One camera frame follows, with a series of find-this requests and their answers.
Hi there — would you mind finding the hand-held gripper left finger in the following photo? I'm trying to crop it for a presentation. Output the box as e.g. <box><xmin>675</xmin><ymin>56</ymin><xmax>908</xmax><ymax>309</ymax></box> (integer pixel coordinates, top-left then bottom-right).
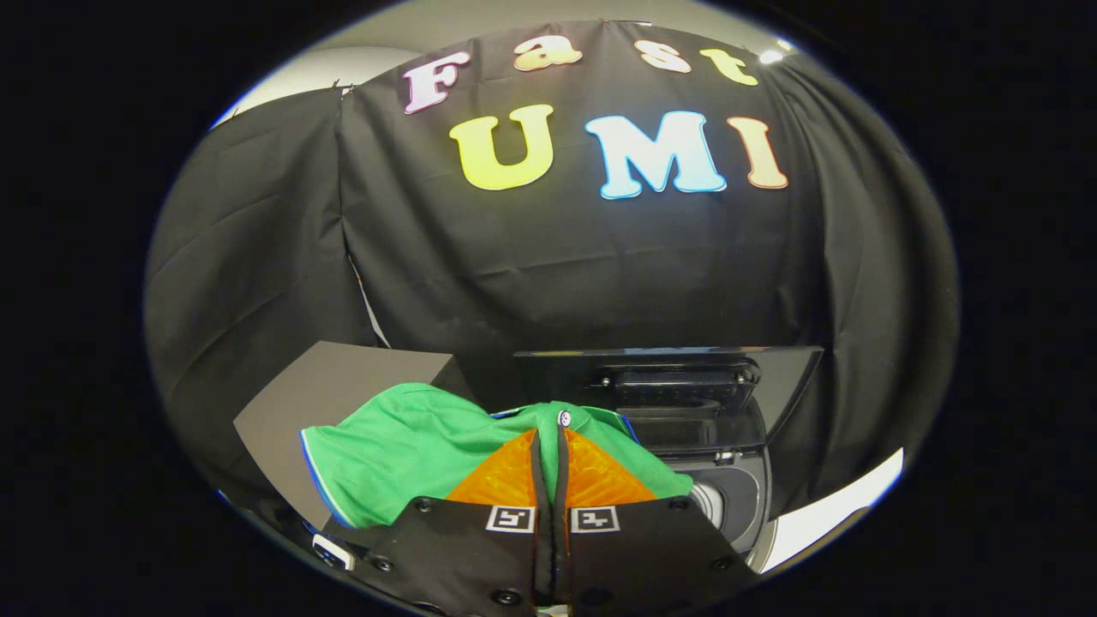
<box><xmin>351</xmin><ymin>428</ymin><xmax>550</xmax><ymax>617</ymax></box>

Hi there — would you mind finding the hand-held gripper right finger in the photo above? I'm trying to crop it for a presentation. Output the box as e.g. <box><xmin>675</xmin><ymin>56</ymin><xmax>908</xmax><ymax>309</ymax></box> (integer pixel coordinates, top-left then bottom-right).
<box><xmin>554</xmin><ymin>424</ymin><xmax>759</xmax><ymax>617</ymax></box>

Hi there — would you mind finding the dark grey washing machine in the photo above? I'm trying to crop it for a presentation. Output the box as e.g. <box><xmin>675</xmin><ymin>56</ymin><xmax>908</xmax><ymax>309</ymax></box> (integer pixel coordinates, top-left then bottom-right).
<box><xmin>634</xmin><ymin>446</ymin><xmax>776</xmax><ymax>573</ymax></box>

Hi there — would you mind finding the green polo shirt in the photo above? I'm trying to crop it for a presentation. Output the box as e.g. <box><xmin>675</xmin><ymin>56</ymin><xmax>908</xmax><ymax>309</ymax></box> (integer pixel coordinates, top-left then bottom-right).
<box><xmin>300</xmin><ymin>383</ymin><xmax>693</xmax><ymax>530</ymax></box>

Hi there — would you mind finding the grey cabinet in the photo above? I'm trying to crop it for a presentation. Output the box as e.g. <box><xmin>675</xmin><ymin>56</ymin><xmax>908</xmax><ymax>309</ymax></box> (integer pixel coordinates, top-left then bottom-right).
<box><xmin>233</xmin><ymin>341</ymin><xmax>459</xmax><ymax>532</ymax></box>

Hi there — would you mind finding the black backdrop cloth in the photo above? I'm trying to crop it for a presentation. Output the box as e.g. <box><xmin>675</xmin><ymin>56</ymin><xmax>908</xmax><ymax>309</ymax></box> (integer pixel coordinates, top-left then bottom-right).
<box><xmin>144</xmin><ymin>19</ymin><xmax>961</xmax><ymax>519</ymax></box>

